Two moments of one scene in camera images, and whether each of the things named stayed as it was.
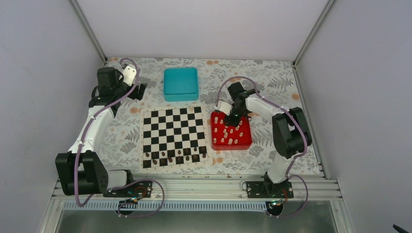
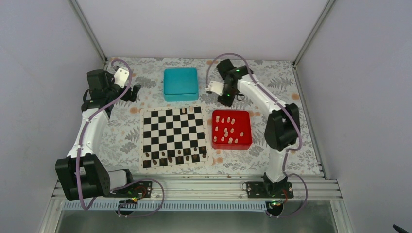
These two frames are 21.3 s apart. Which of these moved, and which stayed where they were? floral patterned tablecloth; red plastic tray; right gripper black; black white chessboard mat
Moved: right gripper black
Stayed: black white chessboard mat; red plastic tray; floral patterned tablecloth
